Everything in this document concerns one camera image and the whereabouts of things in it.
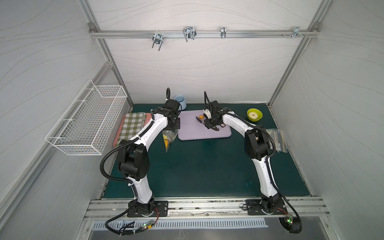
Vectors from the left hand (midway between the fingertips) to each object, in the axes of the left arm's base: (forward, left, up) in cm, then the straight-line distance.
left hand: (174, 126), depth 89 cm
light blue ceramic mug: (+30, -2, -6) cm, 31 cm away
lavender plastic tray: (+8, -10, -13) cm, 18 cm away
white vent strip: (-48, +6, -14) cm, 50 cm away
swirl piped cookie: (+19, -17, -13) cm, 28 cm away
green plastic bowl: (+21, -57, -12) cm, 62 cm away
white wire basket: (-14, +37, +17) cm, 43 cm away
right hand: (+11, -22, -9) cm, 26 cm away
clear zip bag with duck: (-7, +2, 0) cm, 8 cm away
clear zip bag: (+2, -68, -12) cm, 69 cm away
